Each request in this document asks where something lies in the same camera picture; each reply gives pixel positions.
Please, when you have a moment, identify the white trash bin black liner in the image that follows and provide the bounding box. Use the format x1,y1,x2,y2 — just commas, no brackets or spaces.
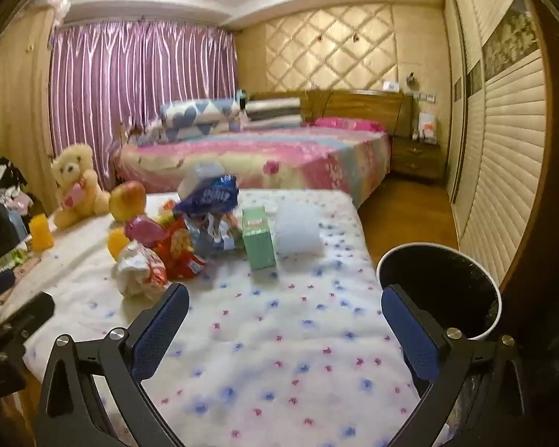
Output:
376,242,501,340

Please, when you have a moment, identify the small printed cloth pile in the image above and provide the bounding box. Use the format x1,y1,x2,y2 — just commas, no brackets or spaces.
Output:
121,123,164,147

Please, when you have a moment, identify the white orange bag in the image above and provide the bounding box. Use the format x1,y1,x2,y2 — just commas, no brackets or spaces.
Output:
417,112,439,144

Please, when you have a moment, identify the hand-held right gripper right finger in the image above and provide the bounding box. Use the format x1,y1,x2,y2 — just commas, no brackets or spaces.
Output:
380,284,527,447

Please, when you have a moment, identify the wooden headboard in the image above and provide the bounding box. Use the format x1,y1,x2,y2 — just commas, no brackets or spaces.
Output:
249,88,415,138

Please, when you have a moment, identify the pink shiny wrapper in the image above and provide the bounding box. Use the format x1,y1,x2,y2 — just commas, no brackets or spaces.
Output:
123,213,166,245

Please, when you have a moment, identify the white tissue pack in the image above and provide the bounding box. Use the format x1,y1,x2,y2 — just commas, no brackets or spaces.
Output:
177,161,224,196

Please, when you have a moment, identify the red yellow apple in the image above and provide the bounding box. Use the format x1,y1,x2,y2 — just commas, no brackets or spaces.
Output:
108,181,148,222

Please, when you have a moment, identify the yellow wrapper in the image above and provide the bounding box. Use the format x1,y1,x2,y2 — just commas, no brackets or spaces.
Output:
107,228,131,259

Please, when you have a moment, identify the louvred sliding wardrobe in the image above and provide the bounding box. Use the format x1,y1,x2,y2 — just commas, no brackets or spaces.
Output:
445,0,559,289

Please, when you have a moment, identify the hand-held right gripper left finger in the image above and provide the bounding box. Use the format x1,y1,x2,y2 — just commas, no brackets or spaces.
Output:
35,283,190,447

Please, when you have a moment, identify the pile of clothes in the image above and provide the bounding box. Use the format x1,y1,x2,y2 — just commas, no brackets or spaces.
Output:
0,158,33,224

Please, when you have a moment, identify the light wooden cabinet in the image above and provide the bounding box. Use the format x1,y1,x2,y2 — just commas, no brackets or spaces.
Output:
0,7,59,201

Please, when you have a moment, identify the white floral blanket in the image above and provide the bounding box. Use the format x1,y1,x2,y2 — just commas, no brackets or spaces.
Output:
0,190,452,447

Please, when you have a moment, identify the purple satin curtain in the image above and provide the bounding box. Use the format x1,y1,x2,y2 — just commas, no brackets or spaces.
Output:
50,21,239,191

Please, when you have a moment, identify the blue heart print quilt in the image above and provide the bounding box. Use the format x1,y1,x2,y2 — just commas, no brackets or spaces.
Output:
167,118,243,139

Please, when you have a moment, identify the heart pattern pillow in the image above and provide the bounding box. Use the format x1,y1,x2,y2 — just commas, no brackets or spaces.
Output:
161,99,244,126

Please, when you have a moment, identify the red snack bag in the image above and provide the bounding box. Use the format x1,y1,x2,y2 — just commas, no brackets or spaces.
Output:
156,219,208,281

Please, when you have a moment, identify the green carton box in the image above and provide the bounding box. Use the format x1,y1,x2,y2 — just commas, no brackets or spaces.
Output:
241,205,279,271

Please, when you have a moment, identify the cream teddy bear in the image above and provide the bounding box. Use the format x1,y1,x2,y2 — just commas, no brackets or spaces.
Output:
51,143,111,230

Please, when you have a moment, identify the pink pillow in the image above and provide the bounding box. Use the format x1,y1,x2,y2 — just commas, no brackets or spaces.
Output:
314,118,385,133

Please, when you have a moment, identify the green packet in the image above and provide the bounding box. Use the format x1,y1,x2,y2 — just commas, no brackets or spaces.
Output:
0,242,31,271

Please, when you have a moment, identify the dark blue snack bag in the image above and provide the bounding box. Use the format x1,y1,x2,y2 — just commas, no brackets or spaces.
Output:
173,173,240,217

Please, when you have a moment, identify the bed with pink floral sheet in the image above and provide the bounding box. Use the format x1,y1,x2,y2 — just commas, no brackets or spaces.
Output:
114,126,392,208

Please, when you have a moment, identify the wooden nightstand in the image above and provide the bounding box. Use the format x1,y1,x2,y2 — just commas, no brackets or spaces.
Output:
391,136,448,182

